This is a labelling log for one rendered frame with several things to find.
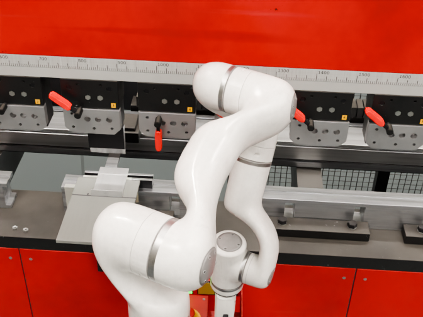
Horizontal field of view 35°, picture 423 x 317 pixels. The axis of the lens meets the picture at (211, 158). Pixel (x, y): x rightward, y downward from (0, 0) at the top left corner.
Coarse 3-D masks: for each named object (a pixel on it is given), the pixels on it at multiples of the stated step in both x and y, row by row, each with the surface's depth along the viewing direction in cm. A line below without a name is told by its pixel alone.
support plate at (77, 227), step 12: (84, 180) 195; (132, 180) 196; (72, 192) 191; (84, 192) 191; (132, 192) 191; (72, 204) 187; (84, 204) 187; (96, 204) 187; (108, 204) 187; (72, 216) 183; (84, 216) 183; (96, 216) 183; (60, 228) 179; (72, 228) 179; (84, 228) 179; (60, 240) 175; (72, 240) 175; (84, 240) 175
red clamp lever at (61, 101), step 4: (52, 92) 173; (56, 92) 174; (52, 96) 173; (56, 96) 173; (60, 96) 174; (52, 100) 173; (56, 100) 173; (60, 100) 174; (64, 100) 174; (60, 104) 174; (64, 104) 174; (68, 104) 174; (64, 108) 175; (68, 108) 175; (72, 108) 175; (80, 108) 177; (72, 112) 176; (76, 112) 175; (80, 112) 176; (76, 116) 175; (80, 116) 176
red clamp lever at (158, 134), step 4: (160, 116) 178; (156, 120) 176; (160, 120) 176; (156, 124) 175; (160, 124) 175; (156, 128) 177; (160, 128) 178; (156, 132) 178; (160, 132) 178; (156, 136) 178; (160, 136) 178; (156, 140) 179; (160, 140) 179; (156, 144) 180; (160, 144) 180; (156, 148) 181; (160, 148) 180
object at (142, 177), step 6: (90, 174) 198; (96, 174) 198; (132, 174) 198; (138, 174) 198; (144, 174) 198; (150, 174) 198; (138, 180) 196; (144, 180) 196; (150, 180) 196; (144, 186) 197; (150, 186) 197
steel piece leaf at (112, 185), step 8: (104, 176) 196; (112, 176) 196; (120, 176) 197; (96, 184) 193; (104, 184) 193; (112, 184) 194; (120, 184) 194; (96, 192) 189; (104, 192) 189; (112, 192) 189; (120, 192) 188
